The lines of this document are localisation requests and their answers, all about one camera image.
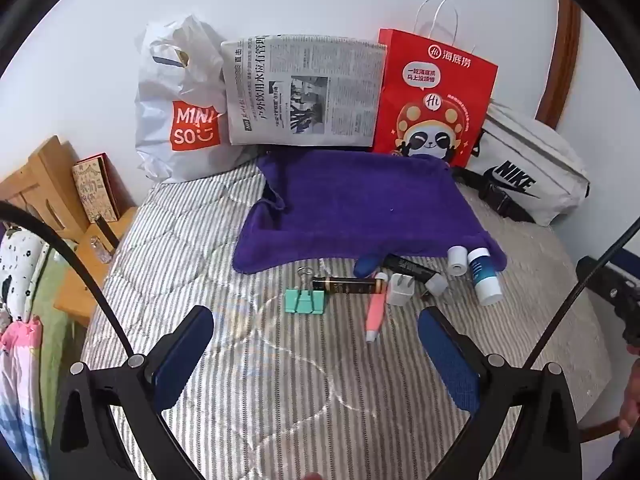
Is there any brown wooden frame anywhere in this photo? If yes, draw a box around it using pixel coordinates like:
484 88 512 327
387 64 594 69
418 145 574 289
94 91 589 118
537 0 583 131

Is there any person's right hand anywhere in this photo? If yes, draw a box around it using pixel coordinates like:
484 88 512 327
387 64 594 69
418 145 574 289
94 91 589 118
617 357 640 441

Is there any red paper bag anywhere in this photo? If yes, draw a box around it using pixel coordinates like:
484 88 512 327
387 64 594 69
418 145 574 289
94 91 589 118
372 0 499 170

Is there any black rectangular stick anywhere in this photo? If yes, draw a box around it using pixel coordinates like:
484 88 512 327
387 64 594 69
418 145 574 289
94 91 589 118
382 255 443 286

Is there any white waist bag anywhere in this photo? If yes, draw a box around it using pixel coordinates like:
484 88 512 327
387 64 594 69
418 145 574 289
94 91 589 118
452 100 591 227

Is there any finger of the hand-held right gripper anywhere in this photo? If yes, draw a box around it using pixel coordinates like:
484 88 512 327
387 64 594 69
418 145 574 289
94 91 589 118
576 256 640 311
597 247 640 282

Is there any patterned book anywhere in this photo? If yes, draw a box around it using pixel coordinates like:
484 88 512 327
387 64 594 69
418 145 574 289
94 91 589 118
71 152 121 224

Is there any white tape roll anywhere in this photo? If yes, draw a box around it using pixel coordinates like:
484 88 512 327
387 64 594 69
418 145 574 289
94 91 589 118
446 245 468 277

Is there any folded newspaper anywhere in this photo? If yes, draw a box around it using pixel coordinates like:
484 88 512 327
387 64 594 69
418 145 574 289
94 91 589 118
221 34 388 148

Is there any blue and white bottle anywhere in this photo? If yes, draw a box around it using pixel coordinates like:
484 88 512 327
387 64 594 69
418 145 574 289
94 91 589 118
466 248 502 307

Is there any small glass bottle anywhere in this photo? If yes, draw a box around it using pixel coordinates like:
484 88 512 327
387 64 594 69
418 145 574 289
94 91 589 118
90 237 113 264

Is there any wooden bedside table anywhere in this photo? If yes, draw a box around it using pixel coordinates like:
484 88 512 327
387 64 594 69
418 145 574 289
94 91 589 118
0 135 138 331

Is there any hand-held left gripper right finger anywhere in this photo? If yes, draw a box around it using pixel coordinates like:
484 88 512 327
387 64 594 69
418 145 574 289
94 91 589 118
417 306 583 480

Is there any white dotted cloth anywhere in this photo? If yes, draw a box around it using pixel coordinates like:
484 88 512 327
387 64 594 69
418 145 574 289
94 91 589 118
0 225 51 322

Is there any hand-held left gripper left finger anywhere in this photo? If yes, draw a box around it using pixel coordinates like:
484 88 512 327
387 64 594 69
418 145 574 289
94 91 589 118
50 305 216 480

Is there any white plastic shopping bag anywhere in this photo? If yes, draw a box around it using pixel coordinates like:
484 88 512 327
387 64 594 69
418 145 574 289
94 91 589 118
134 15 256 184

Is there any white charger plug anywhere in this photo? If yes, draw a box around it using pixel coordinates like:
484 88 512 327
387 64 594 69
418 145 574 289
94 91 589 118
387 272 416 307

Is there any green binder clip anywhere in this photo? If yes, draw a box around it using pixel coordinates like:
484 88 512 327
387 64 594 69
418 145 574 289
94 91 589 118
285 267 326 316

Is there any pink tube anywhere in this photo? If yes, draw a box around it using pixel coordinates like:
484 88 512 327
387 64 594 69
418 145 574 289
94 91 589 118
365 272 391 343

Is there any pink patterned cloth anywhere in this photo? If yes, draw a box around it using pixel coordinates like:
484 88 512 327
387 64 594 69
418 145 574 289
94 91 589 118
0 315 48 466

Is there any purple towel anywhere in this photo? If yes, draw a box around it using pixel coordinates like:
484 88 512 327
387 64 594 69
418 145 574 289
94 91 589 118
232 150 508 276

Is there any green cloth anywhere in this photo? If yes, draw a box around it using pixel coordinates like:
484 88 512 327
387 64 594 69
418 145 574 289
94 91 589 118
30 240 83 441

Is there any black and gold battery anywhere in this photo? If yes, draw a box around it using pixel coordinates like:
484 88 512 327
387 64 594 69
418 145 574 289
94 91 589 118
311 276 388 297

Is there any striped bed quilt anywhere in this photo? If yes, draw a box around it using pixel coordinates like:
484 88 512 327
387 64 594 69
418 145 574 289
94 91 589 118
82 160 613 480

